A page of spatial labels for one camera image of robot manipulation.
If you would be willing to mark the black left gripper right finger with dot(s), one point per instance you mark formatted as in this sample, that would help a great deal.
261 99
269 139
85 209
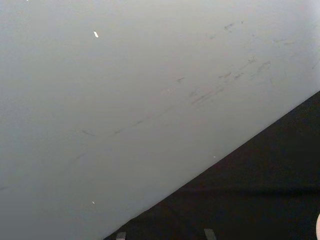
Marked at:
210 234

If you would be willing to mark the roll of white tape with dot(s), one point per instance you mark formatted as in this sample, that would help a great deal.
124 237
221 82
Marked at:
318 226

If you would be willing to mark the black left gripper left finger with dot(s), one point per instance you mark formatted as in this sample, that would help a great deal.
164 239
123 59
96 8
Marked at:
121 236

